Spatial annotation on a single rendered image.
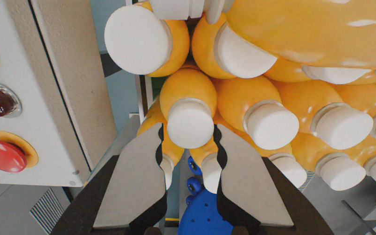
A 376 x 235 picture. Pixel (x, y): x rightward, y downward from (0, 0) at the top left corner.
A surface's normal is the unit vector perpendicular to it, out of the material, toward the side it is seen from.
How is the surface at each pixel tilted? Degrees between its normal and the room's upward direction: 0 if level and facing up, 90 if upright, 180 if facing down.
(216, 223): 90
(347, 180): 0
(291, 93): 76
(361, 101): 65
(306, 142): 71
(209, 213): 90
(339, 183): 0
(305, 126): 29
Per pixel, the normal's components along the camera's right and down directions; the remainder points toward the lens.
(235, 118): -0.77, 0.37
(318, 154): -0.36, 0.15
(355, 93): -0.69, -0.45
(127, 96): 0.02, 0.47
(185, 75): -0.11, -0.76
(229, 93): -0.83, -0.32
